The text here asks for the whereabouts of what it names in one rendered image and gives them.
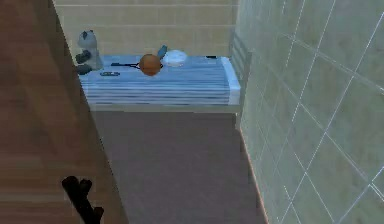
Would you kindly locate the white pillow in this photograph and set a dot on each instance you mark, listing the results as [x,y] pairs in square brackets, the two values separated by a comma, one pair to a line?
[174,57]

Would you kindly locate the small black remote control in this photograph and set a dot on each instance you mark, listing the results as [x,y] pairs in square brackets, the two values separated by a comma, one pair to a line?
[211,57]

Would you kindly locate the orange basketball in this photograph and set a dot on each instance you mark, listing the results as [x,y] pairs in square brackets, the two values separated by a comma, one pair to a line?
[150,64]

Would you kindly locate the black tennis racket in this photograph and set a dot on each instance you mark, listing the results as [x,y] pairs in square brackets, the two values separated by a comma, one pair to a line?
[126,64]

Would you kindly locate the small dark flat device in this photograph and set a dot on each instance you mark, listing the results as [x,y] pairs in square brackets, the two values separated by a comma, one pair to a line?
[109,73]

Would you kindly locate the grey teddy bear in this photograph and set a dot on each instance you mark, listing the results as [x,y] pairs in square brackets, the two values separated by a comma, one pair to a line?
[88,50]

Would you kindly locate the brown wooden room door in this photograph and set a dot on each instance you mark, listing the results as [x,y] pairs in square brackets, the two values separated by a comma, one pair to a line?
[36,110]

